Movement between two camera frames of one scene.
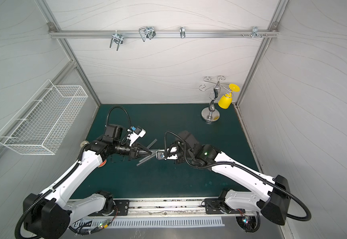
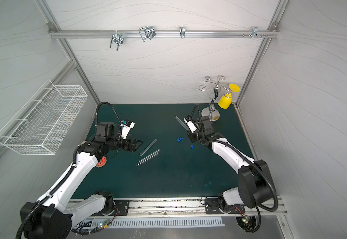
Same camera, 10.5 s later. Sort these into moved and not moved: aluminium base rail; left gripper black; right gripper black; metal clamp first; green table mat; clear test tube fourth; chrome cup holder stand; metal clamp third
Moved: left gripper black; right gripper black
Not moved: metal clamp first; metal clamp third; green table mat; aluminium base rail; clear test tube fourth; chrome cup holder stand
